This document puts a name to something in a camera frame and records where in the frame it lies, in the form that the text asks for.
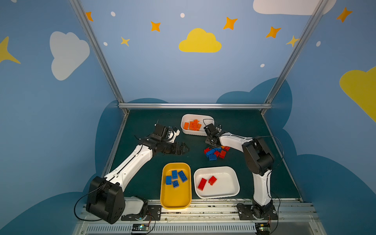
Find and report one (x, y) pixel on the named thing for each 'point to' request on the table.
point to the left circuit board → (140, 227)
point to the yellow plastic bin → (179, 198)
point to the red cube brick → (212, 180)
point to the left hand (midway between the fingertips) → (182, 148)
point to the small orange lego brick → (186, 126)
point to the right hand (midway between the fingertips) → (211, 139)
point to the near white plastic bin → (226, 183)
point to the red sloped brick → (223, 154)
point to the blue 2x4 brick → (182, 176)
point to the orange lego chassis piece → (194, 126)
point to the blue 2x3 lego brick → (175, 175)
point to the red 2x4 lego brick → (202, 183)
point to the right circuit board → (262, 228)
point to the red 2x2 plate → (217, 153)
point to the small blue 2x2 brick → (176, 184)
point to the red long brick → (206, 150)
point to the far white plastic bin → (204, 120)
